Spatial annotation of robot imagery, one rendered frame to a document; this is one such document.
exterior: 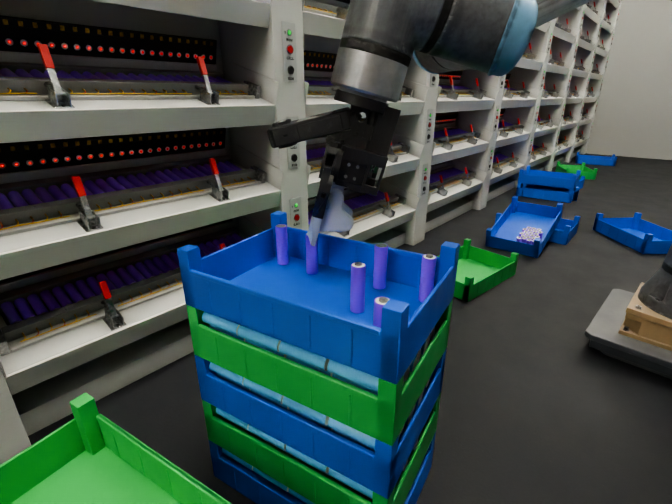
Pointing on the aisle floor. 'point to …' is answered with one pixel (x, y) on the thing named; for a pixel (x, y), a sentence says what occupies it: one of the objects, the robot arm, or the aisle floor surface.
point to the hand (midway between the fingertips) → (310, 233)
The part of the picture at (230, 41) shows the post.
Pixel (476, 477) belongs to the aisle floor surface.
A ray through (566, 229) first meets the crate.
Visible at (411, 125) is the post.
